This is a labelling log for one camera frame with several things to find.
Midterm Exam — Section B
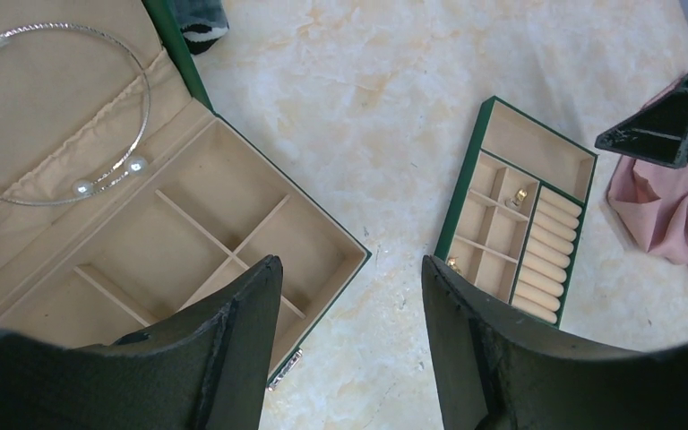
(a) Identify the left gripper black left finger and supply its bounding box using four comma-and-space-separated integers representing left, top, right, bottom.
0, 255, 283, 429

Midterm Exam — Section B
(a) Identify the pink cloth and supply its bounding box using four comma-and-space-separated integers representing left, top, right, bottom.
606, 77, 688, 291

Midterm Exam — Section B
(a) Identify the silver bangle bracelet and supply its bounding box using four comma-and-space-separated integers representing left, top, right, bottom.
0, 22, 152, 208

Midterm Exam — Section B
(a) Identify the green jewelry box with lid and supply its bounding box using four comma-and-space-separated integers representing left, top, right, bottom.
0, 1, 370, 377

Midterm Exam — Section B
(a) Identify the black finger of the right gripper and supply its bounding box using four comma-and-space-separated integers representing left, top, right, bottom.
595, 73, 688, 169

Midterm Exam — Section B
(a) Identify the grey-green zebra plush towel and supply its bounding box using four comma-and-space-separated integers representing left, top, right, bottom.
169, 0, 229, 56

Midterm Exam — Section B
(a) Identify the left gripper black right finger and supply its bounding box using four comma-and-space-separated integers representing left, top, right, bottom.
421, 255, 688, 429

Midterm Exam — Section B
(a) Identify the green compartment jewelry tray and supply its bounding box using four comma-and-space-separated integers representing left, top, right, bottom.
434, 96, 598, 327

